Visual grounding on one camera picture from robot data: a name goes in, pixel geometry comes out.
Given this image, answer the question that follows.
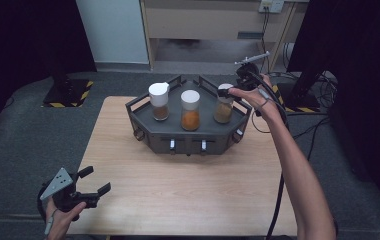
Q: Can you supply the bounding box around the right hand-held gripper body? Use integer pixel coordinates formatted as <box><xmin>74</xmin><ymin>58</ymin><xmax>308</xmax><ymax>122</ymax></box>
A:
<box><xmin>234</xmin><ymin>50</ymin><xmax>271</xmax><ymax>91</ymax></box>

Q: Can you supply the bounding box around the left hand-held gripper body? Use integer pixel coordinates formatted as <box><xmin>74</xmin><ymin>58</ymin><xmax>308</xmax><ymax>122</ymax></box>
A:
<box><xmin>39</xmin><ymin>167</ymin><xmax>101</xmax><ymax>222</ymax></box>

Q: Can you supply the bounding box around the tan powder spice jar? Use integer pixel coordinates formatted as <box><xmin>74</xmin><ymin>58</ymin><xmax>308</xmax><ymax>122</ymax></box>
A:
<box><xmin>213</xmin><ymin>83</ymin><xmax>236</xmax><ymax>125</ymax></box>

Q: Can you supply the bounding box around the orange powder spice jar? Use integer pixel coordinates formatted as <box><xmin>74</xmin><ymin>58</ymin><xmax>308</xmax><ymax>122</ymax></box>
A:
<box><xmin>180</xmin><ymin>89</ymin><xmax>201</xmax><ymax>132</ymax></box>

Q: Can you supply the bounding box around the dark grey corner spice rack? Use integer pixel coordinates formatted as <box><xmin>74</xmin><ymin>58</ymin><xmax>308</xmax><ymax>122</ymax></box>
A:
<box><xmin>125</xmin><ymin>74</ymin><xmax>253</xmax><ymax>157</ymax></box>

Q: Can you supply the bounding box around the spice jar with spouted lid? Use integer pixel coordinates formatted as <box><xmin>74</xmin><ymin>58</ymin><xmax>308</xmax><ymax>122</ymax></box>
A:
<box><xmin>148</xmin><ymin>81</ymin><xmax>171</xmax><ymax>122</ymax></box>

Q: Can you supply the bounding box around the person's right hand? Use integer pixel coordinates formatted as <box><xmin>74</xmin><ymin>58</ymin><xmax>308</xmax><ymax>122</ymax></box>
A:
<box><xmin>228</xmin><ymin>75</ymin><xmax>281</xmax><ymax>122</ymax></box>

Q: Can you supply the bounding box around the person's left hand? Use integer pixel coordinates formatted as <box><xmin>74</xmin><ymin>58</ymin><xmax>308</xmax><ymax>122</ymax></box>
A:
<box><xmin>44</xmin><ymin>199</ymin><xmax>87</xmax><ymax>240</ymax></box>

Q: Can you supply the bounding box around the black stand with striped base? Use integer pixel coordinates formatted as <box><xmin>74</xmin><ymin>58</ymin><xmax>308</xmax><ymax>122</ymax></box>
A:
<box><xmin>41</xmin><ymin>61</ymin><xmax>95</xmax><ymax>109</ymax></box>
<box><xmin>271</xmin><ymin>66</ymin><xmax>326</xmax><ymax>114</ymax></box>

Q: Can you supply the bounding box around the light wooden desk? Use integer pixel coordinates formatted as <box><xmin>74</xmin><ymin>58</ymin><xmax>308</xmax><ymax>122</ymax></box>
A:
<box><xmin>139</xmin><ymin>0</ymin><xmax>309</xmax><ymax>73</ymax></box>

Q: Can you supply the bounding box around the white power strip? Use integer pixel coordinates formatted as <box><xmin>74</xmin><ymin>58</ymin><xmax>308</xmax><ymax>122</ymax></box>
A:
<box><xmin>258</xmin><ymin>0</ymin><xmax>285</xmax><ymax>14</ymax></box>

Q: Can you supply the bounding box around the black curtain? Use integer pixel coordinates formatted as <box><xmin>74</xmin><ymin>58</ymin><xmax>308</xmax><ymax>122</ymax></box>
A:
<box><xmin>286</xmin><ymin>0</ymin><xmax>380</xmax><ymax>209</ymax></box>
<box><xmin>0</xmin><ymin>0</ymin><xmax>97</xmax><ymax>148</ymax></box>

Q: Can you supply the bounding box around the white panel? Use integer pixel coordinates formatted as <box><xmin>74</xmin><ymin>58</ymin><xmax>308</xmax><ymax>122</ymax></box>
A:
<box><xmin>75</xmin><ymin>0</ymin><xmax>150</xmax><ymax>65</ymax></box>

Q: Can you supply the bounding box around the black power strip cable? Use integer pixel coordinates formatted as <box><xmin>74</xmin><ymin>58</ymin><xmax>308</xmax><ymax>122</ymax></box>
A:
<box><xmin>259</xmin><ymin>9</ymin><xmax>273</xmax><ymax>76</ymax></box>

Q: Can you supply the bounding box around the black floor cable bundle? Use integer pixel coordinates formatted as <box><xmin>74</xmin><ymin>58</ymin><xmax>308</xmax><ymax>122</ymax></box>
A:
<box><xmin>277</xmin><ymin>43</ymin><xmax>340</xmax><ymax>161</ymax></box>

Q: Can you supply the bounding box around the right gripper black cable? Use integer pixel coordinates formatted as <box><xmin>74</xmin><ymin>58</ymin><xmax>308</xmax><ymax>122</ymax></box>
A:
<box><xmin>249</xmin><ymin>71</ymin><xmax>291</xmax><ymax>240</ymax></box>

